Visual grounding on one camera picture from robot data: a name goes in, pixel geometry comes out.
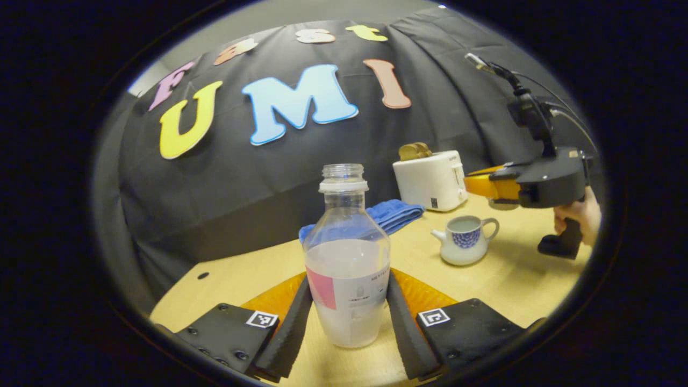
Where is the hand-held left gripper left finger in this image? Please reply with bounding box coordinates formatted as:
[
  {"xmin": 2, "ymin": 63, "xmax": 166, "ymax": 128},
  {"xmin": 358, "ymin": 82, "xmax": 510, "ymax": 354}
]
[{"xmin": 175, "ymin": 271, "xmax": 314, "ymax": 383}]

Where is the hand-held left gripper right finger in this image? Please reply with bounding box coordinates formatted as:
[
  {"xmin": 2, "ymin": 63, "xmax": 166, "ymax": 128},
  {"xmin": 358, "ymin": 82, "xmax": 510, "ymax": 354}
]
[{"xmin": 385, "ymin": 267, "xmax": 530, "ymax": 381}]

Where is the white blue-patterned teacup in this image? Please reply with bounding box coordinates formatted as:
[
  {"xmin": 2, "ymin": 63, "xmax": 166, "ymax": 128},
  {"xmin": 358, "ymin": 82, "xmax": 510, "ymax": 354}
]
[{"xmin": 431, "ymin": 216, "xmax": 500, "ymax": 267}]

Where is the clear plastic water bottle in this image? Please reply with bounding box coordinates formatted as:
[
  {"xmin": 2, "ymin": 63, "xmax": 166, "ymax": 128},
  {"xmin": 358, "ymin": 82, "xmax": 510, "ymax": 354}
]
[{"xmin": 303, "ymin": 163, "xmax": 391, "ymax": 349}]

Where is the white toaster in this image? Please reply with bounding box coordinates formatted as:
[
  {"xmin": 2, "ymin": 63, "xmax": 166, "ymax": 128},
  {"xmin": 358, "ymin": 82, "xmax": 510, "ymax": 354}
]
[{"xmin": 392, "ymin": 150, "xmax": 469, "ymax": 212}]

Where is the blue folded towel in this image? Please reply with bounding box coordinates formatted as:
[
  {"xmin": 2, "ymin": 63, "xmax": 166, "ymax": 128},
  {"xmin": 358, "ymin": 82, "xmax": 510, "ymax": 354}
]
[{"xmin": 299, "ymin": 199, "xmax": 425, "ymax": 245}]

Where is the black backdrop cloth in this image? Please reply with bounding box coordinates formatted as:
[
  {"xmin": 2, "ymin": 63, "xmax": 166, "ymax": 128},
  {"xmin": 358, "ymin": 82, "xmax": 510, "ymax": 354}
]
[{"xmin": 94, "ymin": 5, "xmax": 605, "ymax": 318}]

